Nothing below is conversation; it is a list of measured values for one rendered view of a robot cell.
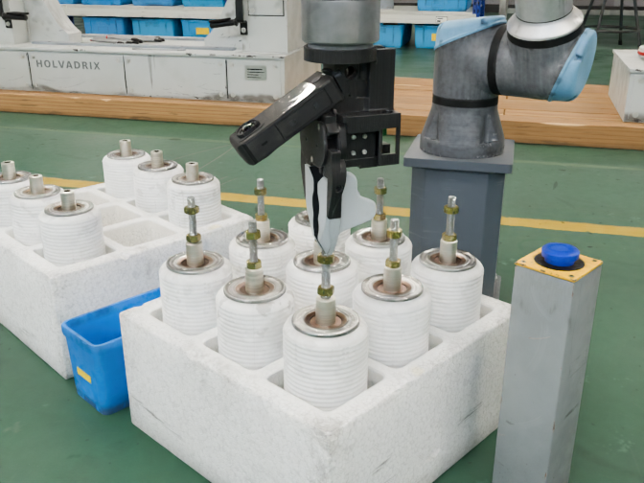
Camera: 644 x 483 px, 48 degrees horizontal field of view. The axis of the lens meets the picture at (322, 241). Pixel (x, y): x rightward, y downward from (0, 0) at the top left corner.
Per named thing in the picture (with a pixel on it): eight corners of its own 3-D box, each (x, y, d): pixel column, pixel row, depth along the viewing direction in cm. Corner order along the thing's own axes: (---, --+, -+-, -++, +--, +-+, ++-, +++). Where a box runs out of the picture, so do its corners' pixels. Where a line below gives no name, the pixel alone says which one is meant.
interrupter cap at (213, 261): (202, 249, 100) (202, 244, 100) (236, 265, 95) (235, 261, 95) (155, 264, 96) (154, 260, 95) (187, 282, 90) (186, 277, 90)
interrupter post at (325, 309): (326, 331, 79) (326, 304, 77) (310, 324, 80) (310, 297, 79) (340, 323, 80) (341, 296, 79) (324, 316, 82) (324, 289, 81)
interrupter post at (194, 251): (197, 260, 97) (195, 237, 96) (208, 264, 95) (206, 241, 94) (182, 264, 95) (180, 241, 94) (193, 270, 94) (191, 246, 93)
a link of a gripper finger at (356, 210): (380, 257, 76) (381, 171, 72) (328, 264, 74) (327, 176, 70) (368, 247, 78) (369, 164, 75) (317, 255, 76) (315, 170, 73)
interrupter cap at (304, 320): (329, 348, 75) (329, 342, 75) (277, 325, 80) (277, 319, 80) (373, 322, 81) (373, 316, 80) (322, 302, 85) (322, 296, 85)
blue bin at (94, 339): (222, 326, 132) (218, 265, 127) (262, 348, 124) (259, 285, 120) (67, 391, 112) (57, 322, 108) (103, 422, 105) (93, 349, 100)
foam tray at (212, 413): (318, 329, 131) (317, 236, 124) (511, 418, 106) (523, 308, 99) (130, 424, 104) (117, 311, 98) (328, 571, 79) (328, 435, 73)
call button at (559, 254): (550, 255, 83) (552, 239, 82) (584, 264, 80) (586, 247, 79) (533, 265, 80) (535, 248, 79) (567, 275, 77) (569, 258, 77)
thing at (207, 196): (205, 257, 144) (199, 169, 137) (235, 271, 137) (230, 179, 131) (163, 270, 138) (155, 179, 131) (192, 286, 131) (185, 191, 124)
